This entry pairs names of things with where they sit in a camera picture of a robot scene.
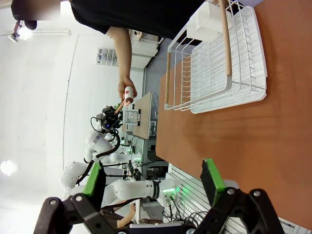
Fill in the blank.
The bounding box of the white square panel device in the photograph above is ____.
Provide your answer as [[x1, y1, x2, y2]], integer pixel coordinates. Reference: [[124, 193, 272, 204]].
[[122, 109, 141, 127]]

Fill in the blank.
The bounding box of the white drainer tray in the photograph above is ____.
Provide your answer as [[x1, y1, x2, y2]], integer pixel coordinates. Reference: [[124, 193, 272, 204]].
[[190, 5, 268, 115]]

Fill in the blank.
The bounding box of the person's hand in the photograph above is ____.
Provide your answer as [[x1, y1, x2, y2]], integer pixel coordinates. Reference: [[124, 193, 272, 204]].
[[117, 77, 138, 102]]

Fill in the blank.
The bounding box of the wooden board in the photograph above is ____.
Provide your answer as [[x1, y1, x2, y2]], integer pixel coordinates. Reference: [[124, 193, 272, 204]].
[[132, 91, 153, 140]]

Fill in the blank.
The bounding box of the long wooden rack handle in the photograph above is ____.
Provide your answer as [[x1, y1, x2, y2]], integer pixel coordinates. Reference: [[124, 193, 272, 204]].
[[217, 0, 233, 77]]

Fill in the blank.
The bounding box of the black cable bundle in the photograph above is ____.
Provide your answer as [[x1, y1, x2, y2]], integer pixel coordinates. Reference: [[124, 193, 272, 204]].
[[160, 195, 208, 226]]

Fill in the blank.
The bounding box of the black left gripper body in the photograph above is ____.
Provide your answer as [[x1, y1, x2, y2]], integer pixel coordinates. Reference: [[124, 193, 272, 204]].
[[100, 105, 124, 130]]

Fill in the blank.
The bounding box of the black cable on robot arm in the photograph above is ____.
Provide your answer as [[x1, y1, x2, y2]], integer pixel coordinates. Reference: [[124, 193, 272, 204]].
[[76, 116, 122, 185]]

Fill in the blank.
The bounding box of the person's blurred head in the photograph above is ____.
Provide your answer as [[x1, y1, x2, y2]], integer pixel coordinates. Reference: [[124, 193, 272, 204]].
[[10, 0, 62, 31]]

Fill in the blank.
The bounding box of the seated background person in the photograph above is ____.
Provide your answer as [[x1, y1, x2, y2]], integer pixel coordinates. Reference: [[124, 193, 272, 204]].
[[100, 200, 137, 229]]

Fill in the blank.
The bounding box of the white plastic cutlery holder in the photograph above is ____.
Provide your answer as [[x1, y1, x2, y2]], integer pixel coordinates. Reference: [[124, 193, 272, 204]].
[[186, 0, 235, 44]]

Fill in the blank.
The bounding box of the person's bare forearm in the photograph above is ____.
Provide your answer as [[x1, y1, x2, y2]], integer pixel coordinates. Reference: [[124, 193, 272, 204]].
[[106, 26, 134, 83]]

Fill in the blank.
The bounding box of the round ceiling light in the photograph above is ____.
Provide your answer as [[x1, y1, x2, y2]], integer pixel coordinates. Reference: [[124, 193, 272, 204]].
[[0, 159, 18, 176]]

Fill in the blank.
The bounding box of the short wooden rack handle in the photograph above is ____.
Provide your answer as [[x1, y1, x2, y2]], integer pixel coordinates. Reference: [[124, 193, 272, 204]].
[[164, 52, 172, 105]]

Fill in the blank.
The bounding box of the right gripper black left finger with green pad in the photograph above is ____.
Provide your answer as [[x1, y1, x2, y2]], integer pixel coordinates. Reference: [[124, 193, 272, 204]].
[[34, 162, 117, 234]]

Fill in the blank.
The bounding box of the white paper cup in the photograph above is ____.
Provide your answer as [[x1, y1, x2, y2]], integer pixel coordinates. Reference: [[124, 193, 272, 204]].
[[123, 85, 136, 107]]

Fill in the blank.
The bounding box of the finger of the left gripper green part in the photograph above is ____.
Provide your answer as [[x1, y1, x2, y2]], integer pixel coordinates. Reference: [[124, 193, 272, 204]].
[[114, 99, 126, 115]]

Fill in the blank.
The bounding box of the ceiling camera mount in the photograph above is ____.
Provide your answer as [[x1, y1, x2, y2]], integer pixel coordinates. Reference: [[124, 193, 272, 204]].
[[7, 20, 25, 44]]

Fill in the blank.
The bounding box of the white wire dish rack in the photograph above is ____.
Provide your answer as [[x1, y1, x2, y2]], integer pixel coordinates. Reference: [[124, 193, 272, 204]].
[[164, 0, 268, 112]]

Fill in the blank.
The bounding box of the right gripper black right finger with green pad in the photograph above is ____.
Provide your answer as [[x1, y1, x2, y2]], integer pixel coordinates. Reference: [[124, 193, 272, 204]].
[[195, 158, 286, 234]]

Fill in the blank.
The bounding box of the person's black shirt torso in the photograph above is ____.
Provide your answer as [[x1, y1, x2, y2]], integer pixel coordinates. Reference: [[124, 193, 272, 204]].
[[70, 0, 206, 40]]

